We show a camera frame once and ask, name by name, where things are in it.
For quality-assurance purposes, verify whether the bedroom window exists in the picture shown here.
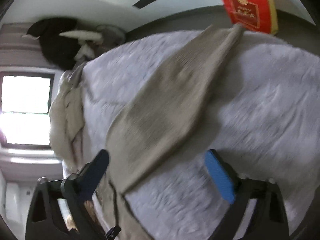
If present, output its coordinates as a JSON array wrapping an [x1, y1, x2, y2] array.
[[1, 72, 54, 150]]

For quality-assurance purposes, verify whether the lavender embossed bed blanket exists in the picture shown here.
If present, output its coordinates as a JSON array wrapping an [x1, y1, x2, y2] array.
[[62, 29, 320, 240]]

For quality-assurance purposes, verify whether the black hanging garment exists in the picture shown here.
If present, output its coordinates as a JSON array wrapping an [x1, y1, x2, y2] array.
[[27, 17, 81, 71]]

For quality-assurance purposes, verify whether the red paper gift bag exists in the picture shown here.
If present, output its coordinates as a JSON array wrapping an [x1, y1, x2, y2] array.
[[222, 0, 278, 35]]

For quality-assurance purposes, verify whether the taupe knit sweater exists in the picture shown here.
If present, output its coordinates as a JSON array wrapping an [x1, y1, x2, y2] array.
[[106, 24, 244, 239]]

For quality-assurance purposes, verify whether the beige quilted jacket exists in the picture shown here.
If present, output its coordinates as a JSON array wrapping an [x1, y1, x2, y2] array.
[[49, 63, 86, 172]]

